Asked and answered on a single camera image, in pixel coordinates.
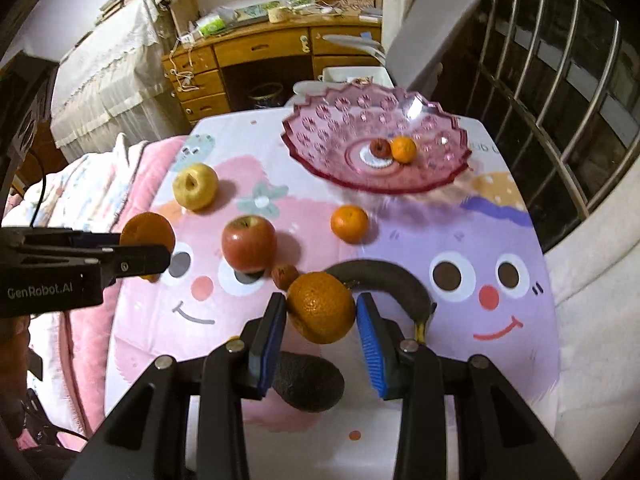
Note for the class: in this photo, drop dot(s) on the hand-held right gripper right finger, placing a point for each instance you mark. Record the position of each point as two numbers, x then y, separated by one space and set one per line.
372 355

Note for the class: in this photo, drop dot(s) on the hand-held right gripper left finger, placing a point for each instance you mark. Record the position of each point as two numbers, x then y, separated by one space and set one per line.
265 355

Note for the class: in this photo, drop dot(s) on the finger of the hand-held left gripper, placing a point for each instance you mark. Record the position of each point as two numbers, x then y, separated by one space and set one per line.
137 262
100 238

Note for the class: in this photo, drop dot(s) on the orange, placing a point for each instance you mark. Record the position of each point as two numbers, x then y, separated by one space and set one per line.
147 230
322 307
403 150
350 223

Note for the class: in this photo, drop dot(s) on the dark avocado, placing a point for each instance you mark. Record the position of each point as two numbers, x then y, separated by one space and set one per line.
307 382

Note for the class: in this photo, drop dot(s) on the dark overripe banana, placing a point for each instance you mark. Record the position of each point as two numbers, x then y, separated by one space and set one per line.
385 277

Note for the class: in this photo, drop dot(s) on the small brown fruit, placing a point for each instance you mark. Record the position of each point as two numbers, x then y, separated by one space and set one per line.
285 276

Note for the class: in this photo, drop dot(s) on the yellow apple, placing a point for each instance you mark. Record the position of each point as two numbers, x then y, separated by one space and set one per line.
195 186

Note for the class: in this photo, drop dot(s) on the red apple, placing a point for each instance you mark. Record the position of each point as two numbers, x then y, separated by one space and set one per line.
249 244

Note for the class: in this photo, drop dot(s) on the pink glass fruit bowl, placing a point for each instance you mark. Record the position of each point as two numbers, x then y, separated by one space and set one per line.
345 125

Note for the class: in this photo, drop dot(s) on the floral quilt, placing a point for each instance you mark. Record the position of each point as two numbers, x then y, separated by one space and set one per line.
85 185

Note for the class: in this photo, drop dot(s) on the cartoon face printed tablecloth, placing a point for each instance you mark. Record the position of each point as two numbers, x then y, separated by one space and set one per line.
450 320

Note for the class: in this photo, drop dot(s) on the pink blanket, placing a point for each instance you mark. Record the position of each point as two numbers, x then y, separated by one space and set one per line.
90 360

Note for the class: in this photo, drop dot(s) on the brown wooden cabinet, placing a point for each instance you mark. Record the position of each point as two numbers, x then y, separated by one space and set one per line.
47 155

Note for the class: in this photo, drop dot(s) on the white lace cover cloth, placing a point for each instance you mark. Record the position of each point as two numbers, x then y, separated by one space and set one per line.
110 75

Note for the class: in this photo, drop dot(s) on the small red fruit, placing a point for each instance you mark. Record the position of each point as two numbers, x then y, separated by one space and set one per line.
379 148

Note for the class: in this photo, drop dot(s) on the dark waste bin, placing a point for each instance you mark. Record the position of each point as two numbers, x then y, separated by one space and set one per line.
265 96

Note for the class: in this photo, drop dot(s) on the white bedding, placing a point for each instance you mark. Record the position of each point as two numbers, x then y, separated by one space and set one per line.
595 335

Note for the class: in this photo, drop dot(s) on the green tissue pack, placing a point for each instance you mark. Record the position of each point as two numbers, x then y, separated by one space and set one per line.
212 25

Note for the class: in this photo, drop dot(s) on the wooden desk with drawers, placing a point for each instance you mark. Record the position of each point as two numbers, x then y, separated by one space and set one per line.
265 45

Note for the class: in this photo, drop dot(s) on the metal window bars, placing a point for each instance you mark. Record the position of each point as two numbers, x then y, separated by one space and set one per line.
584 205

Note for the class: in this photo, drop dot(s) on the white rectangular box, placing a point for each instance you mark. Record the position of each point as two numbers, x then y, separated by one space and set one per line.
350 74

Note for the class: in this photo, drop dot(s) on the cream round container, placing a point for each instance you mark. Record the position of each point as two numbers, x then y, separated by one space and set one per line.
279 14

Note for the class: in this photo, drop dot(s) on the grey office chair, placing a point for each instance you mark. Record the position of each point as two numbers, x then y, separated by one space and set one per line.
425 35

